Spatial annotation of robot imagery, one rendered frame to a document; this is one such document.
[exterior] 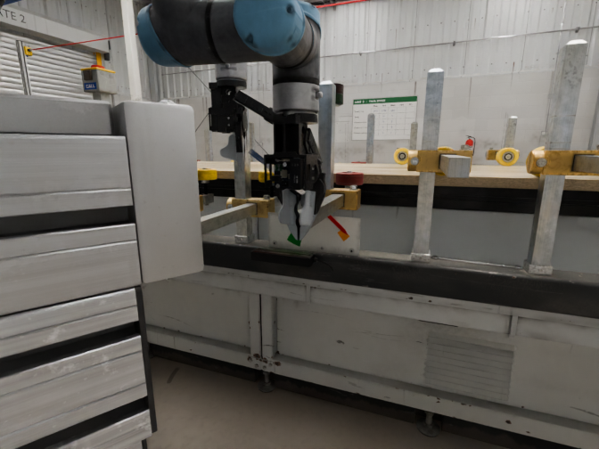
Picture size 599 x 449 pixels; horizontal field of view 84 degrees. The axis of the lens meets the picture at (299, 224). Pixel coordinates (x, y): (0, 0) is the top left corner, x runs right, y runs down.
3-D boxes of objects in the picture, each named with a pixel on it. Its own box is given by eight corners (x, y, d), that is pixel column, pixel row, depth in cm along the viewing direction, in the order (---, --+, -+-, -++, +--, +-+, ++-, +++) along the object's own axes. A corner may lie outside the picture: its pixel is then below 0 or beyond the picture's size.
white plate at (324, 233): (358, 256, 87) (360, 218, 85) (267, 246, 96) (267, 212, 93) (359, 256, 87) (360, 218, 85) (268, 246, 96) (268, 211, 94)
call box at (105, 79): (99, 93, 104) (96, 66, 102) (83, 94, 106) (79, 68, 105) (118, 96, 111) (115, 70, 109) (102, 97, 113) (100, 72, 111)
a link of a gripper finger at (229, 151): (222, 171, 85) (220, 134, 83) (245, 171, 85) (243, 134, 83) (219, 172, 82) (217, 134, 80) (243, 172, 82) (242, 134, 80)
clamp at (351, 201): (356, 210, 85) (357, 191, 84) (306, 208, 89) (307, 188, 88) (360, 207, 90) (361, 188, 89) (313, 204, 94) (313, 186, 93)
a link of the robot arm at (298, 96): (283, 92, 58) (328, 89, 55) (283, 119, 59) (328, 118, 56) (264, 84, 51) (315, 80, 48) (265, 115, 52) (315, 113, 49)
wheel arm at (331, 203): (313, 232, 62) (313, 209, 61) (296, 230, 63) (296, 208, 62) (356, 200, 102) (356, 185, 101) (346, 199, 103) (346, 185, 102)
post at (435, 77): (426, 275, 83) (445, 67, 72) (411, 273, 84) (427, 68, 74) (426, 270, 86) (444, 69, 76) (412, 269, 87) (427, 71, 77)
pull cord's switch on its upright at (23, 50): (47, 182, 282) (23, 39, 258) (35, 182, 287) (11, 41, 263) (56, 181, 290) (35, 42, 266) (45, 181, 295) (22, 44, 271)
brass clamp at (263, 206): (266, 218, 93) (266, 200, 92) (225, 216, 98) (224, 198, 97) (275, 215, 99) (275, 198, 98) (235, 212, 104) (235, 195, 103)
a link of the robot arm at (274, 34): (204, 53, 40) (241, 73, 50) (295, 46, 37) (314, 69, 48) (200, -22, 38) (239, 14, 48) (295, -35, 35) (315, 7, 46)
